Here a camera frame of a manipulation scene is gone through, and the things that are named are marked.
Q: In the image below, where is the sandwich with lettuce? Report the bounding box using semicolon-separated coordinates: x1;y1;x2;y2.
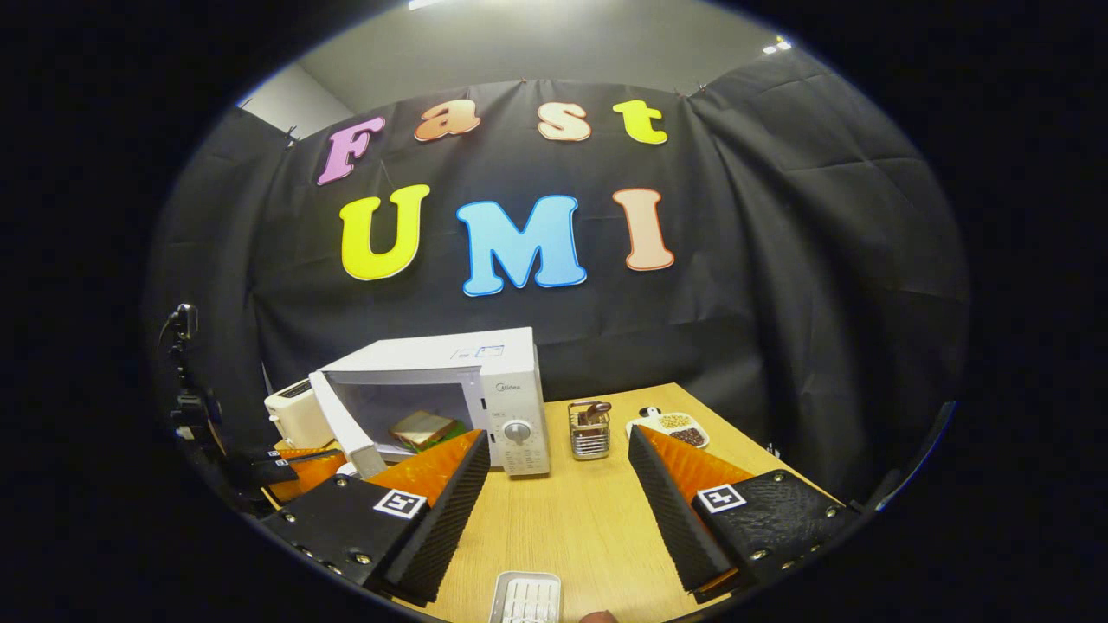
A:
388;410;468;453

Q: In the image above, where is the white microwave oven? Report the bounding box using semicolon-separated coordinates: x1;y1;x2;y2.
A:
309;327;551;479

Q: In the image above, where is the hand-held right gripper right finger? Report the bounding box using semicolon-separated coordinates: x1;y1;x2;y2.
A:
628;424;854;602

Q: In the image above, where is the black backdrop cloth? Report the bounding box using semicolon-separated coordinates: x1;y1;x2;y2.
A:
143;48;970;511

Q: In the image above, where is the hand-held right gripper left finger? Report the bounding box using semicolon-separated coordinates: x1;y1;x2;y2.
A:
260;428;492;607

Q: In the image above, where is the metal utensil holder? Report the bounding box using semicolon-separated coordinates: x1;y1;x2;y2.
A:
568;407;611;461

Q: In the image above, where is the white ridged tray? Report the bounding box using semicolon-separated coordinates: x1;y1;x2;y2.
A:
489;571;562;623

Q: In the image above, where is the white divided condiment dish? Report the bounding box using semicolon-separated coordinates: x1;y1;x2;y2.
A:
625;407;711;450

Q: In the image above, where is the white toaster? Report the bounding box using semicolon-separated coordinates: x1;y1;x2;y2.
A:
264;378;334;449

